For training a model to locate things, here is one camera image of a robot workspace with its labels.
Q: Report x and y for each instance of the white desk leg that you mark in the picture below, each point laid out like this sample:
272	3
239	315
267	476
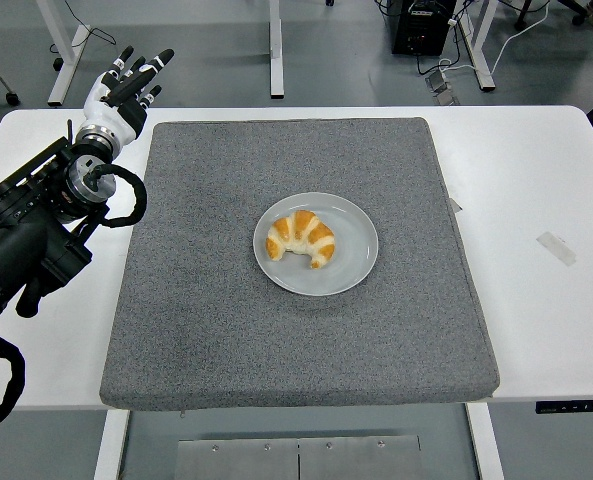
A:
68	65
275	50
482	50

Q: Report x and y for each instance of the black chair base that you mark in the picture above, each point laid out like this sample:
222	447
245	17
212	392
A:
578	19

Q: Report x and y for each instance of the grey foot pedal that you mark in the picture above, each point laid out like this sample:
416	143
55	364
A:
447	98
436	82

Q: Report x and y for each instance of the clear tape strip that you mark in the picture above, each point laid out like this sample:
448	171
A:
556	248

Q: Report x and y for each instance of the grey speckled mat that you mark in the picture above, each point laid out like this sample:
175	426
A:
296	340

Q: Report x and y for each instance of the black computer box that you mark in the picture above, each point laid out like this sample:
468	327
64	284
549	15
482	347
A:
421	30

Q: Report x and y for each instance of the grey metal plate with screws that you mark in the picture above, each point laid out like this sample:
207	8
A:
296	457

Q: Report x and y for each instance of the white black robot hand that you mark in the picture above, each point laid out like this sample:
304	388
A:
101	105

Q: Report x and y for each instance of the black table control panel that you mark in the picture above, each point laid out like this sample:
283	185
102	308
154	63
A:
576	407

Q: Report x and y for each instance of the small grey mat tag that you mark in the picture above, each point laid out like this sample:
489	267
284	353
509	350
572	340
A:
456	205

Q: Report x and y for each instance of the white table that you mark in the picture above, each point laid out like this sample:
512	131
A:
526	175

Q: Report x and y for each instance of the golden croissant bread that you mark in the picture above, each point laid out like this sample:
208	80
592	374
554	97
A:
301	235

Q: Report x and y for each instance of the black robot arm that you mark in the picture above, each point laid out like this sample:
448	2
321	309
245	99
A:
21	245

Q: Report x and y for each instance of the round grey plate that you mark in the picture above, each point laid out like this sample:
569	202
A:
346	270

